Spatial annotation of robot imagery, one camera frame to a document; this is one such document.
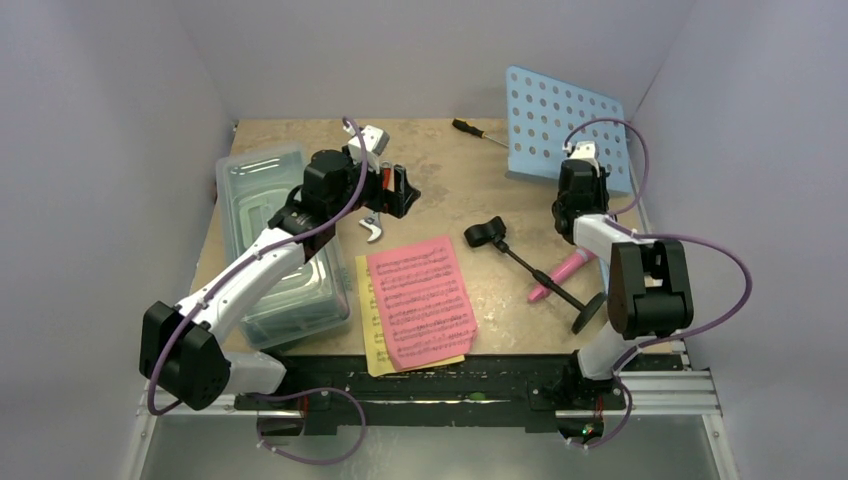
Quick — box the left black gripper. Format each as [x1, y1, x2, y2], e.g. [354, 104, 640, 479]
[329, 146, 418, 221]

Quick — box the red handled adjustable wrench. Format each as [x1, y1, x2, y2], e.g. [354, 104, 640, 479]
[358, 211, 383, 244]

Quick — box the blue perforated music stand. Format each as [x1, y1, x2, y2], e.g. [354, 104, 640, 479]
[505, 65, 633, 196]

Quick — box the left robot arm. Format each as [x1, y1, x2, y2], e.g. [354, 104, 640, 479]
[139, 150, 421, 415]

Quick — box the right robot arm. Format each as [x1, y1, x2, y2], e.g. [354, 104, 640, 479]
[552, 160, 694, 407]

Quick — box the black yellow screwdriver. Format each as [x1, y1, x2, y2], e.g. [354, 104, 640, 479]
[451, 118, 509, 148]

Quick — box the black microphone stand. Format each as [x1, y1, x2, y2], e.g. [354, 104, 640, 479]
[464, 216, 607, 334]

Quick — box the pink sheet music page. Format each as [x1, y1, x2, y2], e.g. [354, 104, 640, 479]
[366, 235, 478, 371]

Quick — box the clear plastic storage box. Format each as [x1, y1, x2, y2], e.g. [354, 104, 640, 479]
[215, 142, 354, 352]

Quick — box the yellow sheet music page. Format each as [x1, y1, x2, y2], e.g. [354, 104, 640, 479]
[355, 256, 465, 377]

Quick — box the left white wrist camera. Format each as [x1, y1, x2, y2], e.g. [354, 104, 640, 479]
[345, 125, 390, 171]

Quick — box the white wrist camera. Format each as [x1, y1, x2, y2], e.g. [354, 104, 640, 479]
[565, 141, 598, 164]
[345, 125, 390, 171]

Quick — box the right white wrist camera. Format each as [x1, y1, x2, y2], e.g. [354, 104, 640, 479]
[565, 141, 598, 164]

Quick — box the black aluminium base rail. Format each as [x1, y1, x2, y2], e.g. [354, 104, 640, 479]
[135, 354, 723, 439]

